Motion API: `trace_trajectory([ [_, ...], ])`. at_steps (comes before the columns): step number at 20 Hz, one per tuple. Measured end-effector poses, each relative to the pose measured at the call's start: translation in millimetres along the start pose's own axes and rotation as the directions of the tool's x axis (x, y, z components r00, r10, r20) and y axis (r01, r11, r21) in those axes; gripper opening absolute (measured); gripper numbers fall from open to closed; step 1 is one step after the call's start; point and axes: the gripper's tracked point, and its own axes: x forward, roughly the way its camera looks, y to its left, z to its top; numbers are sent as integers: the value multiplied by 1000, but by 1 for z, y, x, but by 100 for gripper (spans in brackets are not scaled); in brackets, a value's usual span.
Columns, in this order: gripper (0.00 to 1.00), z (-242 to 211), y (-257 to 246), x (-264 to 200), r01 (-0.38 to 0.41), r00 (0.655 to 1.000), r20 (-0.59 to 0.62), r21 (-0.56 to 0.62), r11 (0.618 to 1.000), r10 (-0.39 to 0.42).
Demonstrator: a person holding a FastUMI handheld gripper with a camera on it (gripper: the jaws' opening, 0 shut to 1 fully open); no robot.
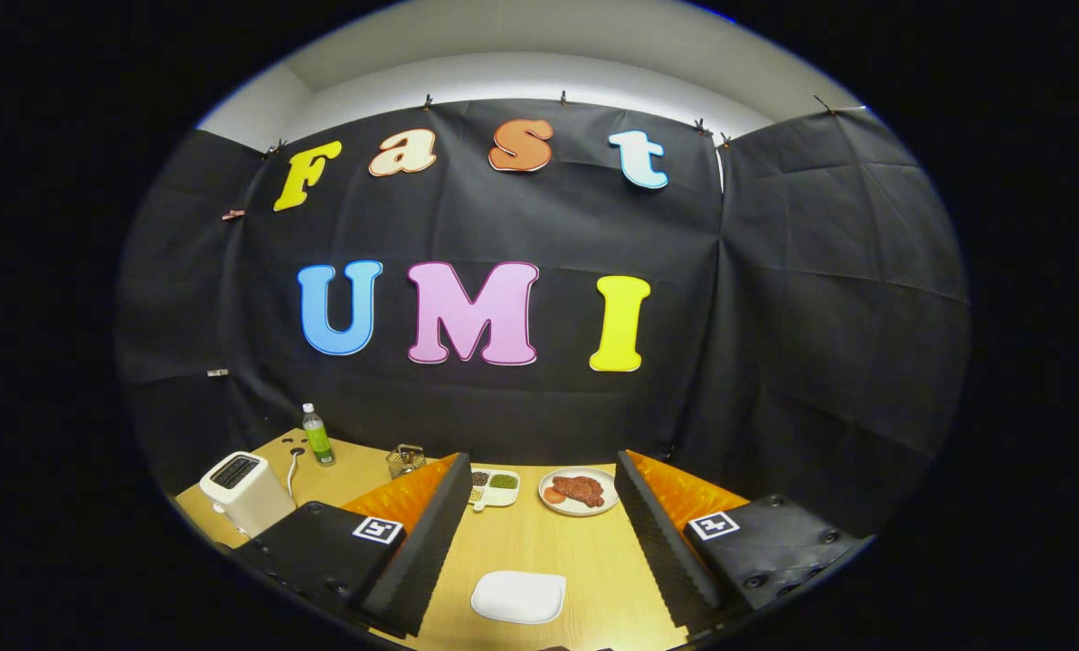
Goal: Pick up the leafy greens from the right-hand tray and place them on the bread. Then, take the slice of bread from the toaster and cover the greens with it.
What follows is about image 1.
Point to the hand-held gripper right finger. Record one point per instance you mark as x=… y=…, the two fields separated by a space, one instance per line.
x=657 y=547

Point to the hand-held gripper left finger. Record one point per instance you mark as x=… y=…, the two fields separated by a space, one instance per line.
x=421 y=551

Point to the white round meat plate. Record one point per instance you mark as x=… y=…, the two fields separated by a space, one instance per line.
x=607 y=500

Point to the red meat piece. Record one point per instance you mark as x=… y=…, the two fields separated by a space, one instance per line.
x=580 y=490

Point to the white divided bean dish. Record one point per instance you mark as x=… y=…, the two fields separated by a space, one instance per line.
x=498 y=486

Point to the white rounded rectangular plate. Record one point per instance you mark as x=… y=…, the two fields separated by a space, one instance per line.
x=518 y=597

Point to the green label water bottle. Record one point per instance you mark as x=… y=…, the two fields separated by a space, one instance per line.
x=319 y=441

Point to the white toaster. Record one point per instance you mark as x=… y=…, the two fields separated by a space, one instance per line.
x=250 y=497

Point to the black backdrop cloth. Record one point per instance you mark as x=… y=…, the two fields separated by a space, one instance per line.
x=819 y=344

